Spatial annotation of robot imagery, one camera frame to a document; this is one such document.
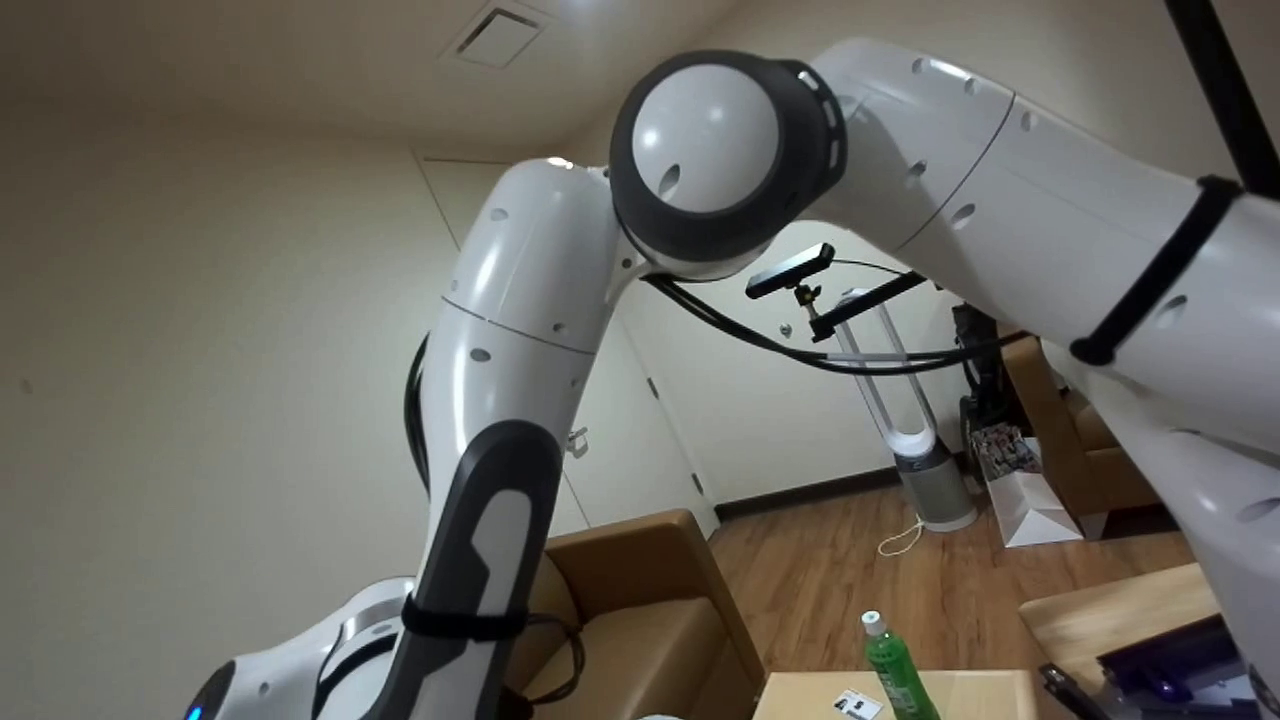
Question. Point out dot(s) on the black white patterned bag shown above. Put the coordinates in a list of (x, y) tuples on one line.
[(1002, 451)]

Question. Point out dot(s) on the dark blue pad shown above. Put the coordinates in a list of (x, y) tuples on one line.
[(1172, 672)]

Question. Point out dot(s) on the brown leather sofa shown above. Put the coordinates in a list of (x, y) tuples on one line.
[(664, 641)]

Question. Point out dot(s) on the ceiling air vent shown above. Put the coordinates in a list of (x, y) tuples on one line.
[(493, 38)]

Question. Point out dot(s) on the black tripod stand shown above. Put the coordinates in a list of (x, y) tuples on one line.
[(987, 387)]

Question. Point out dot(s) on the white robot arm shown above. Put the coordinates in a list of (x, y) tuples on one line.
[(534, 295)]

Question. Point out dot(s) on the black metal pole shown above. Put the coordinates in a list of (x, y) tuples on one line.
[(1234, 93)]

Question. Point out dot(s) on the beige side table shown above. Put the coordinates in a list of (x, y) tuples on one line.
[(803, 701)]

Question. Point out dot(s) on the grey tower air purifier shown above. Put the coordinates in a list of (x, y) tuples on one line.
[(935, 486)]

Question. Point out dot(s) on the black marker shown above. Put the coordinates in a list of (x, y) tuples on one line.
[(1066, 688)]

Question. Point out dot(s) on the green plastic bottle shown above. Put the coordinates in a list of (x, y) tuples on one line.
[(899, 672)]

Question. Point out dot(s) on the black stereo camera bar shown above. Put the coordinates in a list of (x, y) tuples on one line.
[(788, 268)]

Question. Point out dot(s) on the white door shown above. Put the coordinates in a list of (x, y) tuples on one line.
[(664, 443)]

